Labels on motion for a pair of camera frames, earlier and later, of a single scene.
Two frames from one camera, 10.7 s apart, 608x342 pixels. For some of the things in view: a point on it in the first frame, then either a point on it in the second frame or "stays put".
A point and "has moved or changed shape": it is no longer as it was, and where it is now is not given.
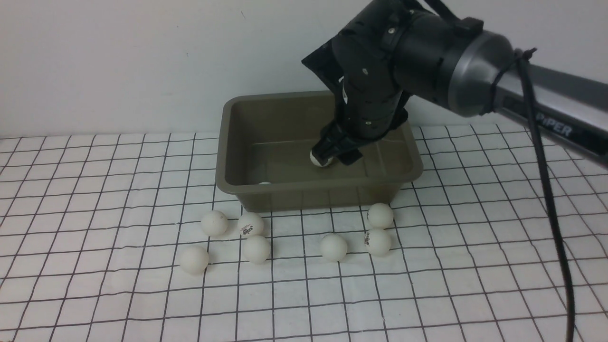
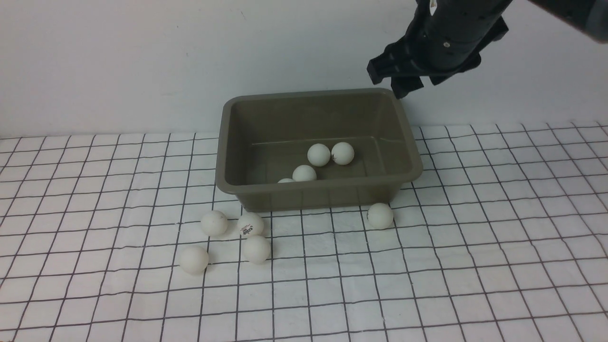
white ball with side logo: [380, 215] stays put
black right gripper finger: [347, 157] → [435, 79]
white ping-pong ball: [257, 250] stays put
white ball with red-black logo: [377, 242] has moved or changed shape
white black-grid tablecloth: [134, 238] stays put
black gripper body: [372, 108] → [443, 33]
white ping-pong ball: [194, 259] stays put
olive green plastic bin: [262, 147] stays put
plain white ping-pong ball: [214, 223] stays put
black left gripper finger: [325, 148] → [402, 85]
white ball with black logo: [250, 224] stays put
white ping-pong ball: [333, 247] → [304, 173]
